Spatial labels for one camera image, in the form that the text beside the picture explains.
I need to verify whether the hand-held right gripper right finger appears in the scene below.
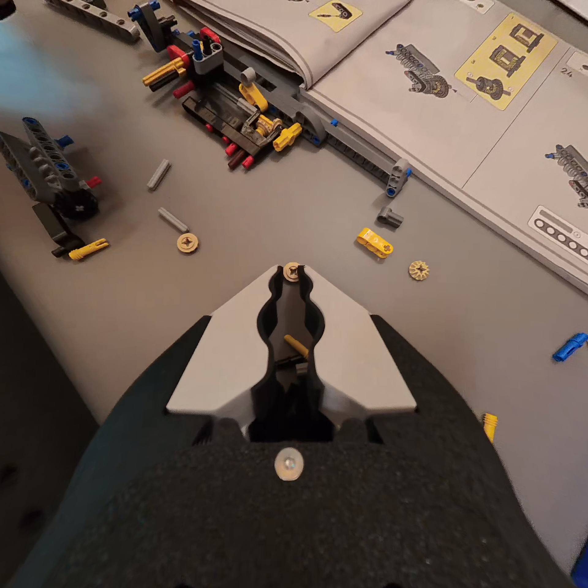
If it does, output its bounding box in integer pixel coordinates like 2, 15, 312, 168
300, 266, 418, 429

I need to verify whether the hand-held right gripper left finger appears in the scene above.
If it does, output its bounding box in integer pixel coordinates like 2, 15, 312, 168
165, 264, 284, 438

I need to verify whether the yellow lego connector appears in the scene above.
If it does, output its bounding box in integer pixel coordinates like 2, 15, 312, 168
356, 227, 395, 259

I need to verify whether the grey lego axle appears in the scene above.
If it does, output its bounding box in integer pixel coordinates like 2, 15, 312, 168
157, 207, 190, 233
146, 159, 172, 192

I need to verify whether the blue lego pin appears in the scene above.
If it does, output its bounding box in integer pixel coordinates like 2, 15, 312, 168
552, 332, 588, 363

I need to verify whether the lego engine subassembly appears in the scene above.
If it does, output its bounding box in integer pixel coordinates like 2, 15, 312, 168
0, 117, 103, 258

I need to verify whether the lego chassis assembly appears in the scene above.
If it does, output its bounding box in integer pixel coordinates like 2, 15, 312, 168
43, 0, 413, 199

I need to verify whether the lego instruction booklet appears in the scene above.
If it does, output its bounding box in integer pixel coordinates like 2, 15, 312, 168
172, 0, 588, 295

